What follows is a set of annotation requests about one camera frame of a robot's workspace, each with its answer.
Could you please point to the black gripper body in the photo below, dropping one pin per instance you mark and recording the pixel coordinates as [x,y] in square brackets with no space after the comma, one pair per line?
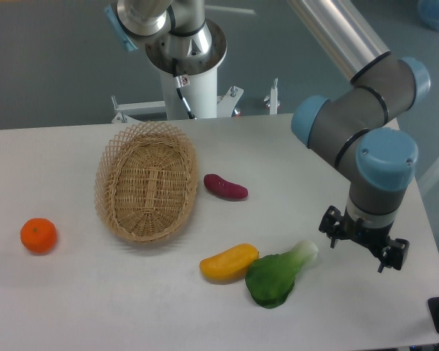
[373,239]

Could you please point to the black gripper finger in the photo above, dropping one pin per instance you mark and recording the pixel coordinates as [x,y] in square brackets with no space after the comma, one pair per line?
[332,224]
[393,254]

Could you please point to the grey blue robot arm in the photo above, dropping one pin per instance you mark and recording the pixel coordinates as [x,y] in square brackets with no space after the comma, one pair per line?
[350,133]

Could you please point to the green bok choy vegetable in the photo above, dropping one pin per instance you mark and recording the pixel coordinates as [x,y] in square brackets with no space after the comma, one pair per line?
[271,279]

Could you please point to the yellow mango toy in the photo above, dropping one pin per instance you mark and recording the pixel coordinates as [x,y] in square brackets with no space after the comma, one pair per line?
[229,265]

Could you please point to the purple sweet potato toy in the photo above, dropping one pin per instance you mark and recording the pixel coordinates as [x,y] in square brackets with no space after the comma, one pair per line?
[224,189]

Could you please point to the woven wicker basket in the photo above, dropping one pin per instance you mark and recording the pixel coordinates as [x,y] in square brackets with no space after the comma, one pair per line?
[146,182]

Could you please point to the blue bag in corner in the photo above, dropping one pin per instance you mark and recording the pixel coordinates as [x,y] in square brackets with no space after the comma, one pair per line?
[428,11]

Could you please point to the orange tangerine toy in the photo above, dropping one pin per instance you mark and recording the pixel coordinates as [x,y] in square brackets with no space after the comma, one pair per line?
[38,235]

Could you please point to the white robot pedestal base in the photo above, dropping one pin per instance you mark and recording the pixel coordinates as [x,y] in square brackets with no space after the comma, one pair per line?
[188,70]

